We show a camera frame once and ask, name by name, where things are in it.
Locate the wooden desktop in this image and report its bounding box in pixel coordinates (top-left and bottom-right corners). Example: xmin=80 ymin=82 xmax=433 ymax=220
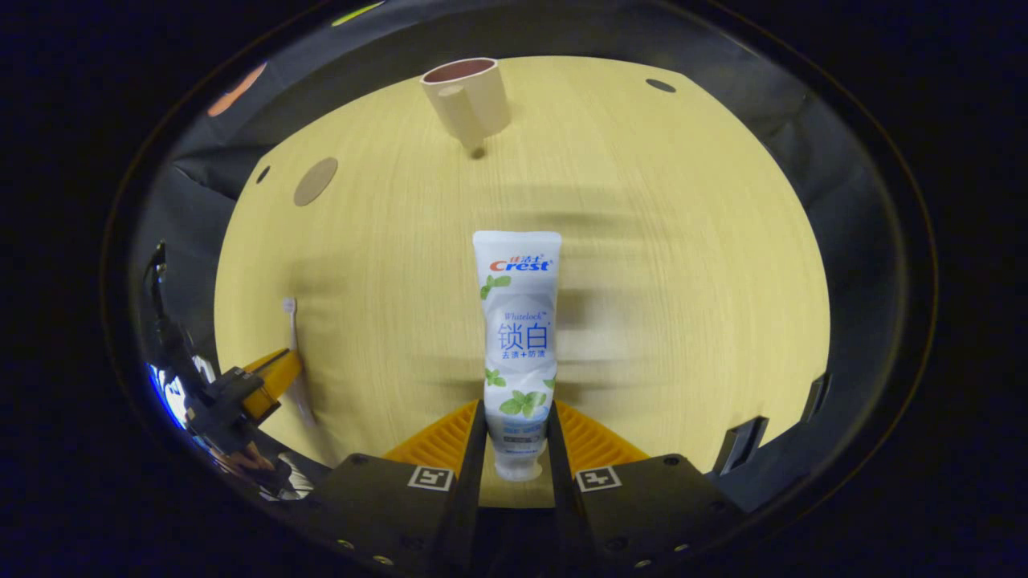
xmin=213 ymin=55 xmax=832 ymax=508

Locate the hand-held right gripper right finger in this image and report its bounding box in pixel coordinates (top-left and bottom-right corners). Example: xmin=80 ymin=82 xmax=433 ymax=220
xmin=546 ymin=399 xmax=744 ymax=572

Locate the computer monitor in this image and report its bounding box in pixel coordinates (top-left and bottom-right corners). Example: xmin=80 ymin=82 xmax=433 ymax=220
xmin=147 ymin=363 xmax=187 ymax=430

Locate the pale pink toothbrush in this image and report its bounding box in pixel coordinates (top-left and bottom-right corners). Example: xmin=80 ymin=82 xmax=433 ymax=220
xmin=281 ymin=296 xmax=318 ymax=428

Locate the beige cup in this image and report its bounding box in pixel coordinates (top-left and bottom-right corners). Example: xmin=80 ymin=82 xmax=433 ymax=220
xmin=419 ymin=57 xmax=512 ymax=153

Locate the black backdrop cloth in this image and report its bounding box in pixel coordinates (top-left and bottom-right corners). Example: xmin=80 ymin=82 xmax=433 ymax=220
xmin=128 ymin=0 xmax=912 ymax=515

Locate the round brown coaster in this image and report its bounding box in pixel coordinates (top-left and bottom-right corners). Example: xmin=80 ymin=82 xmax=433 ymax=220
xmin=292 ymin=157 xmax=340 ymax=208

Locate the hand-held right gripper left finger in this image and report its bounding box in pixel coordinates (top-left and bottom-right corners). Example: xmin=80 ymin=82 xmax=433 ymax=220
xmin=317 ymin=399 xmax=488 ymax=575

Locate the white toothpaste tube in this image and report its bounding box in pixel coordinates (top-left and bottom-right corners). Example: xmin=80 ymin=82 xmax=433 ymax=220
xmin=472 ymin=230 xmax=563 ymax=482

